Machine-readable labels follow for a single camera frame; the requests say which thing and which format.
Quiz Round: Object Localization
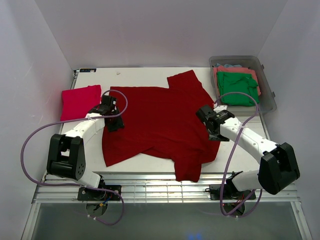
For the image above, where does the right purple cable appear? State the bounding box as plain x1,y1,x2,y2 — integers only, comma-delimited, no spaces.
212,91,263,218

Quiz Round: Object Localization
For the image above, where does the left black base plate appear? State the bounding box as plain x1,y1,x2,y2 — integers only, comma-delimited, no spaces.
77,185,122,202

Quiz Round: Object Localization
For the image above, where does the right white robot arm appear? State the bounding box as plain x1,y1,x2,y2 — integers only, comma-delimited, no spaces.
196,105,301,199

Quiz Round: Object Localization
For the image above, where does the salmon pink t shirt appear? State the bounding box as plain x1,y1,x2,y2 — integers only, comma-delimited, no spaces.
213,66,261,98

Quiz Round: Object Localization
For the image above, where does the folded pink red t shirt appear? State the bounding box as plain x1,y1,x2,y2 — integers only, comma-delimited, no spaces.
60,85,102,121

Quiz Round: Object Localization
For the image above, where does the clear plastic bin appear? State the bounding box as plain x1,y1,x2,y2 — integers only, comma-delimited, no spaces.
209,55,277,115

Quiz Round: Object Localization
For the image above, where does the dark red t shirt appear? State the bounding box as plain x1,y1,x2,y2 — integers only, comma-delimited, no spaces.
102,70,220,182

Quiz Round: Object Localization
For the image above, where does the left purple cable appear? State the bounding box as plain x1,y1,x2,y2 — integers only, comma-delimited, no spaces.
20,89,129,226

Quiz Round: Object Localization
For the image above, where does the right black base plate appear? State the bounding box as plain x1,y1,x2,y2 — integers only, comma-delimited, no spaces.
204,184,251,201

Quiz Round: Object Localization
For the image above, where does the purple cable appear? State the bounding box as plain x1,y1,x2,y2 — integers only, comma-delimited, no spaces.
212,91,263,218
20,89,129,226

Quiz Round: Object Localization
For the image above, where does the light blue t shirt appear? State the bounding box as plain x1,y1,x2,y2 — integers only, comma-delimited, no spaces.
214,63,242,68

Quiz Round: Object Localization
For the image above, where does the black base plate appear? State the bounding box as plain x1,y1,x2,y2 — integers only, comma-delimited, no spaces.
204,184,251,201
77,185,122,202

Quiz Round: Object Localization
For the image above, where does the blue label sticker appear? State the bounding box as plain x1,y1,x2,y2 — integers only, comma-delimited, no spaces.
79,68,97,73

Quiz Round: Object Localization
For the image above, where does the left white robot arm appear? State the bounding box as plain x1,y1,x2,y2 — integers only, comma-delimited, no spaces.
46,95,125,200

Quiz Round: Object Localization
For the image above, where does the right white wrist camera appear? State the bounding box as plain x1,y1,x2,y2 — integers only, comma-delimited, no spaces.
213,104,228,113

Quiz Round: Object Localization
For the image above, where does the green t shirt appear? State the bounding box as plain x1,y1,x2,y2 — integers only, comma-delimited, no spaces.
216,71,260,107

